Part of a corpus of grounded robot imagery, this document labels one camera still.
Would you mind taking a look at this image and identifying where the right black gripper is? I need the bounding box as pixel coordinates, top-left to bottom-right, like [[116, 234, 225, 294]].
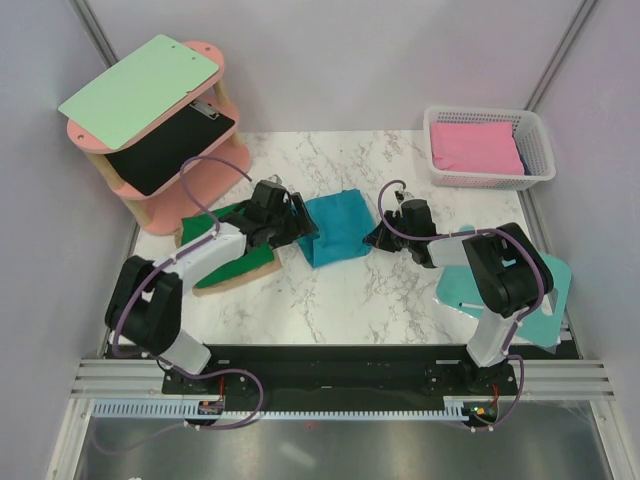
[[364, 210, 415, 253]]

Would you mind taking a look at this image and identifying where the teal t shirt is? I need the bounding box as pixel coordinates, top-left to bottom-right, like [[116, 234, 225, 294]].
[[298, 189, 376, 269]]

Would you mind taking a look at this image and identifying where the green t shirt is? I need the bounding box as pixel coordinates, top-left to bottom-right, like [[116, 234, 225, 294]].
[[174, 214, 277, 293]]

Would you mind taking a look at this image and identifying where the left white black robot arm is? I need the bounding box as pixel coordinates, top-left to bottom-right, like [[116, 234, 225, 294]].
[[105, 180, 318, 393]]

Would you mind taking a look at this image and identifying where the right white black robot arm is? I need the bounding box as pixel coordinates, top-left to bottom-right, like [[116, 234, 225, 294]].
[[363, 199, 553, 394]]

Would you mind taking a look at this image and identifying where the pink folded t shirt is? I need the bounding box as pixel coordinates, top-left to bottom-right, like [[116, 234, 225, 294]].
[[430, 122, 524, 175]]

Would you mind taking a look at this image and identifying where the pink three-tier wooden shelf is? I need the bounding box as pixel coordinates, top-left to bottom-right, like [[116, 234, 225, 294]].
[[58, 35, 251, 235]]

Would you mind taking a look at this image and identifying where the blue folded cloth in basket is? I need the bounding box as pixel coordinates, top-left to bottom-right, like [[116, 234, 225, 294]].
[[514, 141, 531, 176]]

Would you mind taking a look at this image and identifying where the white plastic basket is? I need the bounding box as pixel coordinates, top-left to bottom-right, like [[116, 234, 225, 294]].
[[423, 106, 556, 191]]

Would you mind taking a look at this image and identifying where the turquoise plastic board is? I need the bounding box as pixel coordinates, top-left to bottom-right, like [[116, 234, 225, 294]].
[[435, 252, 572, 348]]

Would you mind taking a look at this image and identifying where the black clipboard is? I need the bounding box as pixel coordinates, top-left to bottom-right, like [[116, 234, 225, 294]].
[[106, 100, 235, 196]]

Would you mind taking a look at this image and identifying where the light green clipboard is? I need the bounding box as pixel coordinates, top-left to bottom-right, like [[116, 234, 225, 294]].
[[58, 34, 225, 153]]

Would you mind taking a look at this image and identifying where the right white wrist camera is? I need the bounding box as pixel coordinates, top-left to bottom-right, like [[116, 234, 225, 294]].
[[394, 189, 414, 205]]

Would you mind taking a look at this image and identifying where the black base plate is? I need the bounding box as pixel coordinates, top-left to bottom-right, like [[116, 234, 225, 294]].
[[161, 345, 520, 409]]

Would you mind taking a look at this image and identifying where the aluminium rail frame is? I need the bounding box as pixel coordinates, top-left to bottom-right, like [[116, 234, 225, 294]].
[[47, 346, 614, 479]]

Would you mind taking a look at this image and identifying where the white slotted cable duct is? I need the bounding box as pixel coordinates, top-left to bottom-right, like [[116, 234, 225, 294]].
[[92, 399, 496, 421]]

